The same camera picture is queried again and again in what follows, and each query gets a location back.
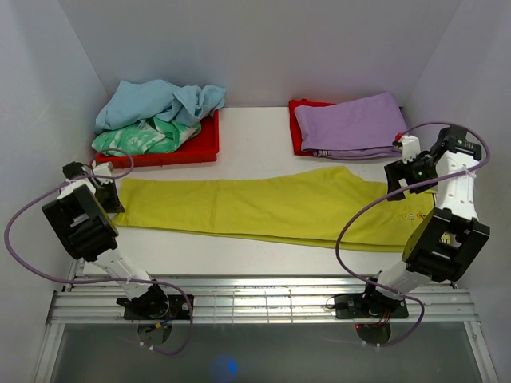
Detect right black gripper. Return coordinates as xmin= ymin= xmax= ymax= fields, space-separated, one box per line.
xmin=384 ymin=152 xmax=438 ymax=202

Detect yellow-green trousers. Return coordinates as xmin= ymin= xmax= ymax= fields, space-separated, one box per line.
xmin=113 ymin=167 xmax=435 ymax=252

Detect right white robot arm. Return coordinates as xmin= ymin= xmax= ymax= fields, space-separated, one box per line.
xmin=360 ymin=125 xmax=490 ymax=317

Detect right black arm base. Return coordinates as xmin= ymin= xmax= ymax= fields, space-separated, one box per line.
xmin=326 ymin=292 xmax=409 ymax=345

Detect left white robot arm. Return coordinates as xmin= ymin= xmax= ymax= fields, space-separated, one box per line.
xmin=42 ymin=162 xmax=170 ymax=319

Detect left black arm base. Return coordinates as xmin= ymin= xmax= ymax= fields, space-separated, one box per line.
xmin=116 ymin=286 xmax=194 ymax=345

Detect folded purple trousers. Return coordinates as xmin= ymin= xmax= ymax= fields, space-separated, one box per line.
xmin=295 ymin=92 xmax=406 ymax=160

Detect green white patterned garment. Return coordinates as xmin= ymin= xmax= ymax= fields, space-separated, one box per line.
xmin=92 ymin=117 xmax=201 ymax=156

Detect light blue garment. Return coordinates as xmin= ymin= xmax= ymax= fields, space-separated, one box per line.
xmin=94 ymin=80 xmax=226 ymax=134

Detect red plastic tray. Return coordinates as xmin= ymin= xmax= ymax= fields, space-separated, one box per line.
xmin=95 ymin=112 xmax=220 ymax=168

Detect folded red garment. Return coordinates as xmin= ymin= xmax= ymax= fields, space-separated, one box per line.
xmin=288 ymin=98 xmax=333 ymax=157

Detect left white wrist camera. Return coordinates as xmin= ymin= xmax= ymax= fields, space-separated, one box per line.
xmin=92 ymin=161 xmax=113 ymax=185

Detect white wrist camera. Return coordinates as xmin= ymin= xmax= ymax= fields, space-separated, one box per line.
xmin=394 ymin=133 xmax=421 ymax=164
xmin=92 ymin=161 xmax=113 ymax=185

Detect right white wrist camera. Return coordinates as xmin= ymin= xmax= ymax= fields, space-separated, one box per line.
xmin=394 ymin=133 xmax=421 ymax=164

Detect aluminium rail frame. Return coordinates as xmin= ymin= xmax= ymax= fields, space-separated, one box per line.
xmin=34 ymin=277 xmax=498 ymax=382

